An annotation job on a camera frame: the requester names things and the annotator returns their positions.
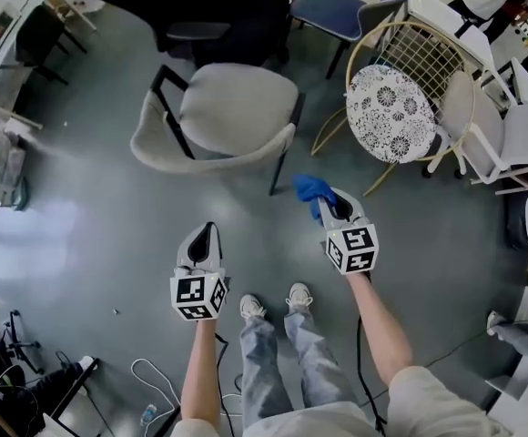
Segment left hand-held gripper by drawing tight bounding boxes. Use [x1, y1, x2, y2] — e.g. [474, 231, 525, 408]
[169, 221, 228, 322]

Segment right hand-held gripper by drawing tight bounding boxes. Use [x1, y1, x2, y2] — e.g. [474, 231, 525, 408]
[316, 188, 381, 277]

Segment blue cloth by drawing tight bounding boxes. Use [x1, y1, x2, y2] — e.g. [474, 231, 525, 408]
[291, 174, 338, 220]

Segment grey upholstered chair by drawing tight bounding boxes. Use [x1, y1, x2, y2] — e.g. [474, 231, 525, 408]
[129, 63, 307, 196]

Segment person's right forearm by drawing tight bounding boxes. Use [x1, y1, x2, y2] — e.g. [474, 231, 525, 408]
[345, 270, 414, 386]

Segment person's left forearm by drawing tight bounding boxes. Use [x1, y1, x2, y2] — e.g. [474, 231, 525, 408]
[179, 319, 223, 427]

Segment person's left white shoe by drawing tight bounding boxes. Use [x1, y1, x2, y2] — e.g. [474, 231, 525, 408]
[239, 293, 268, 320]

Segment person's white shoe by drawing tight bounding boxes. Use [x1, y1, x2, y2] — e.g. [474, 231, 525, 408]
[285, 282, 314, 311]
[239, 293, 268, 320]

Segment person's right white shoe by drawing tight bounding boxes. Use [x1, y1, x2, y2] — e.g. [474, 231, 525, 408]
[285, 282, 314, 311]

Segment floral round seat cushion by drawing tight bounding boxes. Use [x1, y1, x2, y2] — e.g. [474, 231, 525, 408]
[345, 65, 438, 164]

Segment person's light blue jeans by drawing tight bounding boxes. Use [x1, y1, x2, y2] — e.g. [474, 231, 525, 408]
[238, 310, 360, 427]

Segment white office chair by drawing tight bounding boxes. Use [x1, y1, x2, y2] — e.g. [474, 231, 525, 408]
[422, 56, 528, 186]

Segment green tray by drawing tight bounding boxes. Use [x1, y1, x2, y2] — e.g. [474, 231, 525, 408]
[13, 178, 32, 212]

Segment black tripod stand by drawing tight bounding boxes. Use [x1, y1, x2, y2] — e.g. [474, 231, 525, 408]
[6, 310, 46, 375]

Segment blue padded chair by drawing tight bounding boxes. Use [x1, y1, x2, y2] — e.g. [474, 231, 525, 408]
[289, 0, 422, 80]

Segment person's cream sweatshirt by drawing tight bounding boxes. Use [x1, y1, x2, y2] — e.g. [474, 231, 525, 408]
[168, 365, 511, 437]

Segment stack of boxes and packets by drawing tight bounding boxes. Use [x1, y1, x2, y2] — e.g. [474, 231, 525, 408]
[0, 120, 31, 211]

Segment white panel table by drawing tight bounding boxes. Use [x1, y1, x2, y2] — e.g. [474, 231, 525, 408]
[407, 0, 520, 108]

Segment black mesh office chair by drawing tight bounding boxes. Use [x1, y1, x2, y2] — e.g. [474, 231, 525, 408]
[77, 0, 292, 70]

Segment black side chair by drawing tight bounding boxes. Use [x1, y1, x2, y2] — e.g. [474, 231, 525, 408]
[14, 3, 87, 86]

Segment left hand-held gripper black cable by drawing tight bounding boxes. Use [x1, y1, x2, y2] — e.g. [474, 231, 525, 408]
[213, 332, 238, 437]

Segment hand-held gripper black cable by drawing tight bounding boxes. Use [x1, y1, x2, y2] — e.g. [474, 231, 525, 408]
[357, 316, 388, 437]
[213, 332, 238, 437]

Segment white floor cable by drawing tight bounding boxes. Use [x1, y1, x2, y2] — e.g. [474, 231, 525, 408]
[130, 357, 183, 427]

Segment right hand-held gripper black cable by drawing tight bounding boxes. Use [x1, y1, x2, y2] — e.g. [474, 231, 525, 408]
[357, 316, 388, 437]

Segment gold wire round chair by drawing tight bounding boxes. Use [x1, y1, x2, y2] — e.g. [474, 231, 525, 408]
[310, 20, 477, 198]

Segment thin black floor cable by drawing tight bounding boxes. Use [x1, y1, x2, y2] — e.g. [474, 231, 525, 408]
[422, 330, 491, 368]

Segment black frame table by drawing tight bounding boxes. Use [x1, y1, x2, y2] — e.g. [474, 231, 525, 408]
[45, 357, 183, 437]

